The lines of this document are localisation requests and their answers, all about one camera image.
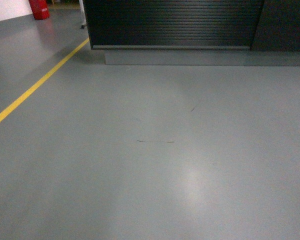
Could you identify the black checkout counter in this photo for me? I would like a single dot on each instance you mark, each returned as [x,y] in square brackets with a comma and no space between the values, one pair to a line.
[195,32]

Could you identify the red fire extinguisher box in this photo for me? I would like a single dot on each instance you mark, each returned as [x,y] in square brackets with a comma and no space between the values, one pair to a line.
[39,9]

